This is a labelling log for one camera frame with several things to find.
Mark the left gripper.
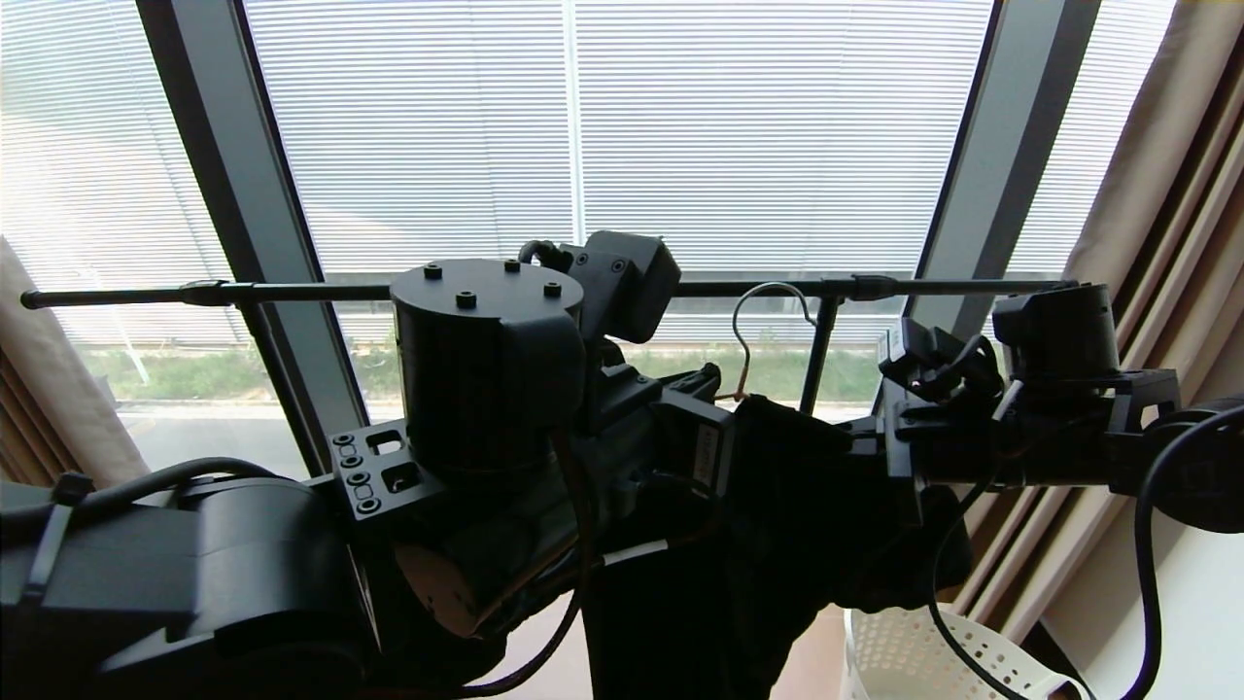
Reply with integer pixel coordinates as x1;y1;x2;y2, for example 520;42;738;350
588;363;737;508

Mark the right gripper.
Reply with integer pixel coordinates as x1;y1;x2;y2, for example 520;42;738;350
844;401;1004;528

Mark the pink clothes hanger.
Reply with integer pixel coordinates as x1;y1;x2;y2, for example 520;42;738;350
717;282;819;403

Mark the black garment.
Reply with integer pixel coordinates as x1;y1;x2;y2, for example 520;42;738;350
581;394;975;700

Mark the white laundry basket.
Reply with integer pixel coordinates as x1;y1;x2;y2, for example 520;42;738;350
841;603;1094;700

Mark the black clothes rack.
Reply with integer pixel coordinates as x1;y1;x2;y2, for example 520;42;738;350
21;276;1080;417

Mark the brown curtain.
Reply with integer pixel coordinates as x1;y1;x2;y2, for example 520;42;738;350
948;0;1244;645

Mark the window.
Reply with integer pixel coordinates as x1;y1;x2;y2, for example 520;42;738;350
0;0;1177;477

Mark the beige curtain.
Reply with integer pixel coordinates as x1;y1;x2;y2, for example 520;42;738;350
0;238;149;487

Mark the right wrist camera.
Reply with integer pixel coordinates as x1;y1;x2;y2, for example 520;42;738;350
878;316;1004;402

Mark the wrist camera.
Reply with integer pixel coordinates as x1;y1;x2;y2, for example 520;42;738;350
878;316;1004;402
518;230;681;344

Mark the black cable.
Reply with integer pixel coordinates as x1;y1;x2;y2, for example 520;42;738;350
1118;402;1244;700
928;467;1039;700
0;457;281;521

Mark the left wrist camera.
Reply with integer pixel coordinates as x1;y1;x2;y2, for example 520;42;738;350
518;230;681;344

